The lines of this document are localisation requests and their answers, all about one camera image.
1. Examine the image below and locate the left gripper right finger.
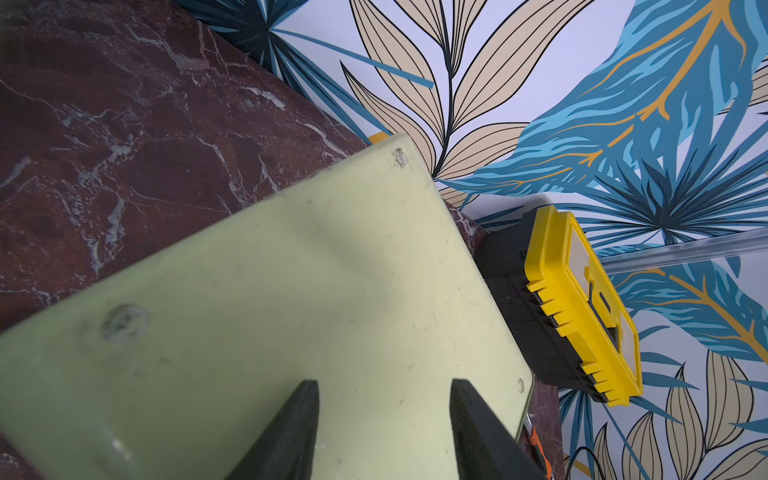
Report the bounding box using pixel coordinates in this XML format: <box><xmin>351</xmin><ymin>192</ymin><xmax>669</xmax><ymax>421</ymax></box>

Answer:
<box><xmin>449</xmin><ymin>379</ymin><xmax>543</xmax><ymax>480</ymax></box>

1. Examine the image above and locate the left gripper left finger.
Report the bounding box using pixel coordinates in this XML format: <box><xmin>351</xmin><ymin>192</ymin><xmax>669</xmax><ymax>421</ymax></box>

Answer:
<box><xmin>226</xmin><ymin>380</ymin><xmax>320</xmax><ymax>480</ymax></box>

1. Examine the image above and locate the light green drawer cabinet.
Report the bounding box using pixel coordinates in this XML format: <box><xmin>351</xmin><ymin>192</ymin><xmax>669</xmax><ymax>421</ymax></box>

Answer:
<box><xmin>1</xmin><ymin>135</ymin><xmax>533</xmax><ymax>479</ymax></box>

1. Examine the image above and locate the yellow black toolbox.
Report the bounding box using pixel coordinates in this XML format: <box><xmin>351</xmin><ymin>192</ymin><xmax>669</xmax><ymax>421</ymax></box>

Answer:
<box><xmin>474</xmin><ymin>205</ymin><xmax>643</xmax><ymax>406</ymax></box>

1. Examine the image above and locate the right metal corner post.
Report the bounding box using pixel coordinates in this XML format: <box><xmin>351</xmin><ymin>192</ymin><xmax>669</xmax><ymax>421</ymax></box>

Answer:
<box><xmin>601</xmin><ymin>228</ymin><xmax>767</xmax><ymax>275</ymax></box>

